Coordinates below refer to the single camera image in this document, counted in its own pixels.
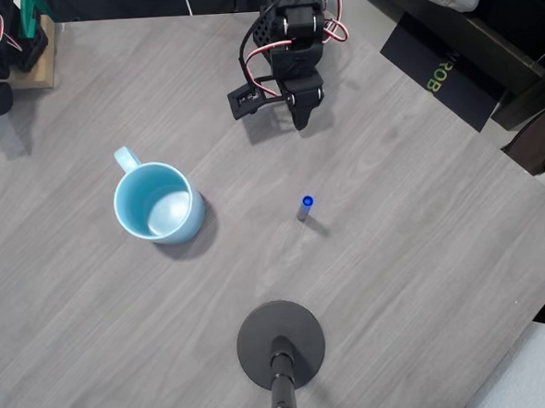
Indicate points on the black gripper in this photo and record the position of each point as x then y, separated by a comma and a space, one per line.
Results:
304, 97

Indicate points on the blue capped marker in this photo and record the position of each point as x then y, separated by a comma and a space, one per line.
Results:
307, 201

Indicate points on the light blue mug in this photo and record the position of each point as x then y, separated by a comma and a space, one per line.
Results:
133, 203

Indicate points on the black box with green letters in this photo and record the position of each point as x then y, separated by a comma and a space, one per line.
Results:
411, 52

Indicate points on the dark round chair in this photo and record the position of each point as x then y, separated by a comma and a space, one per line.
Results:
537, 146

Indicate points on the wooden base board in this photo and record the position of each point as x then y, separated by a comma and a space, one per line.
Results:
45, 79

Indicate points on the green clamp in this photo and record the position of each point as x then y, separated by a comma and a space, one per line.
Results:
27, 22

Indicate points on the light grey bedding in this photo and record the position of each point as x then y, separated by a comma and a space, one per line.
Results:
542, 372

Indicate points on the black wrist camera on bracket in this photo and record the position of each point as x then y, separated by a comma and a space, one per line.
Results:
243, 101

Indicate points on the dark furniture frame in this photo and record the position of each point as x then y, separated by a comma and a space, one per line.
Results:
513, 60

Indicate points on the black round-base camera stand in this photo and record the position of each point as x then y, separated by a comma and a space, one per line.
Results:
262, 334

